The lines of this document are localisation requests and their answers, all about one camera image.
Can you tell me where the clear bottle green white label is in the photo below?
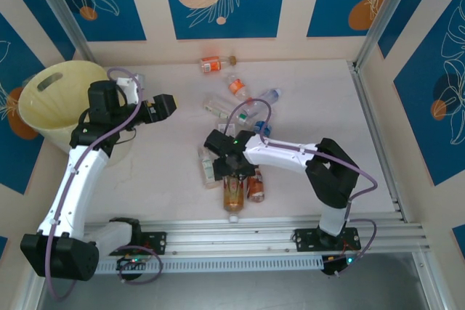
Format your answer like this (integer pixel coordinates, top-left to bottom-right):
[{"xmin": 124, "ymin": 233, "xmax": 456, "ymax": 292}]
[{"xmin": 202, "ymin": 94, "xmax": 254, "ymax": 128}]

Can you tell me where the white plastic bin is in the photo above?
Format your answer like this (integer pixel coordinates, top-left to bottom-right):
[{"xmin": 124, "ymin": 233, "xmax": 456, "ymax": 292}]
[{"xmin": 17, "ymin": 61, "xmax": 134, "ymax": 166}]

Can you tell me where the brown chocolate drink bottle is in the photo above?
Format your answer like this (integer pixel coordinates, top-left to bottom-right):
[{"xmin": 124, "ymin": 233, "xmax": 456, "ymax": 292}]
[{"xmin": 246, "ymin": 168, "xmax": 267, "ymax": 203}]

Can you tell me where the clear water bottle blue cap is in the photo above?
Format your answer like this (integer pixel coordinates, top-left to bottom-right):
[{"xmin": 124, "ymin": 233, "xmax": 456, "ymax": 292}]
[{"xmin": 242, "ymin": 88, "xmax": 283, "ymax": 118}]

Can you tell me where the red label tea bottle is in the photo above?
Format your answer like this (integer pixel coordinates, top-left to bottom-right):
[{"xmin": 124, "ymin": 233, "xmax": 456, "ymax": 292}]
[{"xmin": 222, "ymin": 174, "xmax": 249, "ymax": 224}]

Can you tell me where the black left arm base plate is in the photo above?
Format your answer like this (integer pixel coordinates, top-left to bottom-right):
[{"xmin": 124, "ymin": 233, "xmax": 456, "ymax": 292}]
[{"xmin": 100, "ymin": 231, "xmax": 169, "ymax": 256}]

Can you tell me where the aluminium table side rail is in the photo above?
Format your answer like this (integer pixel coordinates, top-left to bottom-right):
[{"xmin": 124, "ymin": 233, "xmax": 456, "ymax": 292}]
[{"xmin": 349, "ymin": 60, "xmax": 410, "ymax": 224}]

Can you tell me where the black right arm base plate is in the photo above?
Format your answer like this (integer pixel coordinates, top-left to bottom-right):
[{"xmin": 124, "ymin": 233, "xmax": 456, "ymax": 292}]
[{"xmin": 291, "ymin": 227, "xmax": 363, "ymax": 253}]

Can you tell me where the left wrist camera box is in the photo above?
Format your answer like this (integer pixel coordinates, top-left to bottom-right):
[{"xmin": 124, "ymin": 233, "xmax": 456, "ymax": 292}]
[{"xmin": 115, "ymin": 73, "xmax": 147, "ymax": 107}]

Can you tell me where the square clear bottle white label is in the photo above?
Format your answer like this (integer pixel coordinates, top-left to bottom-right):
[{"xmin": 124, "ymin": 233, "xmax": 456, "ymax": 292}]
[{"xmin": 217, "ymin": 121, "xmax": 238, "ymax": 135}]

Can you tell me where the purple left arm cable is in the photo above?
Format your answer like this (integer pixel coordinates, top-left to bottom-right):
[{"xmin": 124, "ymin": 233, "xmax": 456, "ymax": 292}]
[{"xmin": 43, "ymin": 67, "xmax": 163, "ymax": 302}]

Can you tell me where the beige drink bottle green cap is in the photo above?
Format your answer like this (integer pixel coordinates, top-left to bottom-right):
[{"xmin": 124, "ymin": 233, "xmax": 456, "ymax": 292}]
[{"xmin": 196, "ymin": 146, "xmax": 224, "ymax": 190}]

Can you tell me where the aluminium frame post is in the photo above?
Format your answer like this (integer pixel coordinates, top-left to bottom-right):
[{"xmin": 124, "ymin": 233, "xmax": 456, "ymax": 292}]
[
  {"xmin": 25, "ymin": 0, "xmax": 97, "ymax": 65},
  {"xmin": 354, "ymin": 0, "xmax": 419, "ymax": 70}
]

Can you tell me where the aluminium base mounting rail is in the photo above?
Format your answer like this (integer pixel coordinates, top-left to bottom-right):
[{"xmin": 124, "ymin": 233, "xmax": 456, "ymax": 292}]
[{"xmin": 31, "ymin": 215, "xmax": 432, "ymax": 261}]

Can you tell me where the short blue label water bottle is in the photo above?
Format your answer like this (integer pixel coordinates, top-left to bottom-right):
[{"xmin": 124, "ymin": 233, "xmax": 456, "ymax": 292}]
[{"xmin": 254, "ymin": 120, "xmax": 274, "ymax": 137}]

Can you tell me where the yellow plastic bin liner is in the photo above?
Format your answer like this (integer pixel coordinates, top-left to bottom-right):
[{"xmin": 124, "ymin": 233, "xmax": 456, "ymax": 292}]
[{"xmin": 7, "ymin": 61, "xmax": 132, "ymax": 137}]

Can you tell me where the orange label bottle brown cap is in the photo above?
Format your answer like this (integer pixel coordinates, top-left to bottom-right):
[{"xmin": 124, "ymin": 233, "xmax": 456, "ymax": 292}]
[{"xmin": 198, "ymin": 54, "xmax": 238, "ymax": 75}]

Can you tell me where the grey slotted cable duct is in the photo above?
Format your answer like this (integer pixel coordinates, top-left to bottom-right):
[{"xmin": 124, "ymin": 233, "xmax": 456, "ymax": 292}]
[{"xmin": 46, "ymin": 255, "xmax": 325, "ymax": 275}]

